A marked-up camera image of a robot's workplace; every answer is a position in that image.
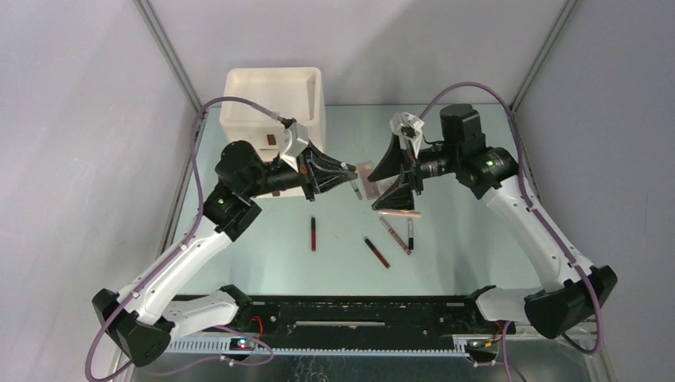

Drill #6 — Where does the pink concealer tube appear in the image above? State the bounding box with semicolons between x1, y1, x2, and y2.
377;209;422;219

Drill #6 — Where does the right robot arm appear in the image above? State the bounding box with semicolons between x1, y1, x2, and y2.
368;103;618;339

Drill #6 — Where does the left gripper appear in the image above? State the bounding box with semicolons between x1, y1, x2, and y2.
244;138;357;201

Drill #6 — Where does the aluminium frame rail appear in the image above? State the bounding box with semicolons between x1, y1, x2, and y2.
132;0;202;111

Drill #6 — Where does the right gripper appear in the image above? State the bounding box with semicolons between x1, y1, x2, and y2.
369;131;461;211

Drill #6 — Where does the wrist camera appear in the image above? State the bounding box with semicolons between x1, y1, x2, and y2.
389;112;424;158
279;119;310;173

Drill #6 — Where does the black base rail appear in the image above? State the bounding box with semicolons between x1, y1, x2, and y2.
229;295;505;353

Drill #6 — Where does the clear mascara tube black cap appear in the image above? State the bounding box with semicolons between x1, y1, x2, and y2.
408;218;415;251

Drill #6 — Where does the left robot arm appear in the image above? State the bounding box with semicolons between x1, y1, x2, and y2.
92;141;357;368

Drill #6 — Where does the red lip gloss black cap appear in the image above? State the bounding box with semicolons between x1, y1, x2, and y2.
310;216;317;251

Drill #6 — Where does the long eyeshadow palette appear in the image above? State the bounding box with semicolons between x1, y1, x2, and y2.
357;162;381;201

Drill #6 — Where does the red lettered lip gloss tube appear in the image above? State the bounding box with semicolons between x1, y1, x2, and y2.
380;216;412;255

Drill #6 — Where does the black patterned eyeliner pen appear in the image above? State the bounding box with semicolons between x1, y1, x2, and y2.
341;162;363;201

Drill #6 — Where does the dark red lip gloss tube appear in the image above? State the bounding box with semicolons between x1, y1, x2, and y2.
364;237;391;269

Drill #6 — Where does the white drawer organizer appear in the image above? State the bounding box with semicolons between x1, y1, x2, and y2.
216;67;326;180

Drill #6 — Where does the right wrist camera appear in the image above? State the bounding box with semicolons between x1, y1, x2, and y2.
389;112;424;158

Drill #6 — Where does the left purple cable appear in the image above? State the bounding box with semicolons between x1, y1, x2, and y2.
84;96;296;382

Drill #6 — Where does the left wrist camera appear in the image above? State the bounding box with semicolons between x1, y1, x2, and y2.
279;119;310;173

